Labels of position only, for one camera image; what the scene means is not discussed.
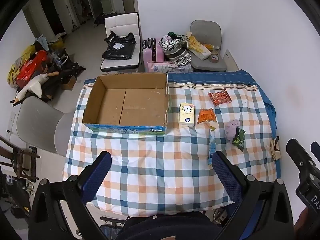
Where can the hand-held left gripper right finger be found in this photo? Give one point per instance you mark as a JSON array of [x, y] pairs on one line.
[[225, 172]]

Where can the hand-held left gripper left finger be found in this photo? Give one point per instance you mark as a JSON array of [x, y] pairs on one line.
[[98, 172]]

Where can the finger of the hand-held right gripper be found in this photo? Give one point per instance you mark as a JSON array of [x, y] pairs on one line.
[[298, 156], [315, 150]]

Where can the long blue white packet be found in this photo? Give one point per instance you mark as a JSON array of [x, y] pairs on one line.
[[212, 145]]

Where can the green packet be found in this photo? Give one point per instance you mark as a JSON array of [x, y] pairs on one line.
[[239, 140]]

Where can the purple soft cloth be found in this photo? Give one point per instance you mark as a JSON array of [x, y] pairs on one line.
[[231, 130]]

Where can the orange snack packet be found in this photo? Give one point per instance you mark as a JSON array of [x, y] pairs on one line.
[[206, 116]]

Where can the yellow white tissue pack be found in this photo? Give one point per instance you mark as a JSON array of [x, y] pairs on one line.
[[186, 115]]

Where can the red wet wipe packet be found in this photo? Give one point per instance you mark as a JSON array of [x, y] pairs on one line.
[[219, 97]]

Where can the tan flat object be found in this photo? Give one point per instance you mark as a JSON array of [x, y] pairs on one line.
[[275, 148]]

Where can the checked blanket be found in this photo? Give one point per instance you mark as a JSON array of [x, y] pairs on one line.
[[155, 167]]

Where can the grey shell chair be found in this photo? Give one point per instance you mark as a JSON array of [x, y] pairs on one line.
[[37, 122]]

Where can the dark wooden chair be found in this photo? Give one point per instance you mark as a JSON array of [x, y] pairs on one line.
[[18, 160]]

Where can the person's dark clothing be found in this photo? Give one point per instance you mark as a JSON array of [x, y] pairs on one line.
[[162, 226]]

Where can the small brown cardboard box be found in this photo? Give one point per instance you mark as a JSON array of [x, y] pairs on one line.
[[68, 83]]

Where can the white goose plush toy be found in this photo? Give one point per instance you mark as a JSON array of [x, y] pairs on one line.
[[33, 86]]

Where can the white padded chair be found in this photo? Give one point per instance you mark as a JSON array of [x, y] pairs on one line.
[[117, 65]]

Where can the white flat board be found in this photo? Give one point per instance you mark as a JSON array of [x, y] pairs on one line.
[[231, 60]]

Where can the brown tape roll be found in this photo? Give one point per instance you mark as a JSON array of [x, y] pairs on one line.
[[214, 58]]

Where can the floral pink blue packet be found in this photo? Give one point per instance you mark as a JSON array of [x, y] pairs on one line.
[[162, 67]]

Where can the red plastic bag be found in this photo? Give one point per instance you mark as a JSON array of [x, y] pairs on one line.
[[31, 67]]

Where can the yellow white snack bag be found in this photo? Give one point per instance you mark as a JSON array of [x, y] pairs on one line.
[[200, 48]]

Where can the black plastic bag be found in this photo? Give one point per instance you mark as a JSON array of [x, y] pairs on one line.
[[120, 47]]

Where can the black white patterned bag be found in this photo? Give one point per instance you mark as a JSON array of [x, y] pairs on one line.
[[177, 53]]

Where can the pink suitcase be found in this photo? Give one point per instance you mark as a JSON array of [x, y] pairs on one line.
[[157, 52]]

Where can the yellow container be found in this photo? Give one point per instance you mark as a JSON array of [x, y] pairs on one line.
[[57, 42]]

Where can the light blue bag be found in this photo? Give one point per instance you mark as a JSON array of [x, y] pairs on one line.
[[43, 42]]

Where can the grey chair with round back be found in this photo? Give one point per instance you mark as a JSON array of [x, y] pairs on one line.
[[207, 30]]

